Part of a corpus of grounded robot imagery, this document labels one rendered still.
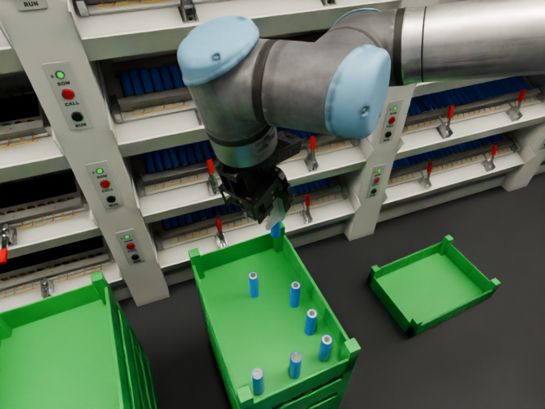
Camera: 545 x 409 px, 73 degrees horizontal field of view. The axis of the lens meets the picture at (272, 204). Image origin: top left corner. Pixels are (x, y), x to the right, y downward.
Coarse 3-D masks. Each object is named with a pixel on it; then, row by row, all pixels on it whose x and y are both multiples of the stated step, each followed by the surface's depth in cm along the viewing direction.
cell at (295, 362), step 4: (296, 352) 58; (292, 356) 58; (296, 356) 58; (300, 356) 58; (292, 360) 58; (296, 360) 57; (300, 360) 57; (292, 364) 58; (296, 364) 58; (300, 364) 59; (292, 368) 59; (296, 368) 59; (300, 368) 60; (292, 372) 60; (296, 372) 60; (292, 376) 61; (296, 376) 61
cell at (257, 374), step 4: (256, 368) 57; (260, 368) 57; (252, 372) 56; (256, 372) 56; (260, 372) 56; (252, 376) 56; (256, 376) 56; (260, 376) 56; (252, 380) 57; (256, 380) 56; (260, 380) 56; (252, 384) 58; (256, 384) 57; (260, 384) 57; (256, 388) 58; (260, 388) 58; (256, 392) 59; (260, 392) 59
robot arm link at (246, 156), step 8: (272, 128) 48; (208, 136) 48; (264, 136) 46; (272, 136) 49; (216, 144) 47; (248, 144) 46; (256, 144) 46; (264, 144) 48; (272, 144) 49; (216, 152) 49; (224, 152) 47; (232, 152) 47; (240, 152) 47; (248, 152) 47; (256, 152) 47; (264, 152) 48; (272, 152) 50; (224, 160) 49; (232, 160) 48; (240, 160) 48; (248, 160) 48; (256, 160) 48
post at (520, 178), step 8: (520, 128) 133; (528, 128) 130; (536, 128) 127; (544, 128) 125; (528, 136) 131; (536, 136) 128; (544, 136) 127; (528, 144) 131; (536, 144) 129; (536, 152) 132; (544, 152) 134; (536, 160) 136; (520, 168) 137; (528, 168) 137; (536, 168) 140; (512, 176) 141; (520, 176) 139; (528, 176) 142; (504, 184) 145; (512, 184) 142; (520, 184) 143
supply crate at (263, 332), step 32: (192, 256) 71; (224, 256) 77; (256, 256) 80; (288, 256) 79; (224, 288) 74; (288, 288) 74; (224, 320) 70; (256, 320) 70; (288, 320) 70; (320, 320) 70; (224, 352) 60; (256, 352) 65; (288, 352) 65; (352, 352) 57; (288, 384) 61; (320, 384) 61
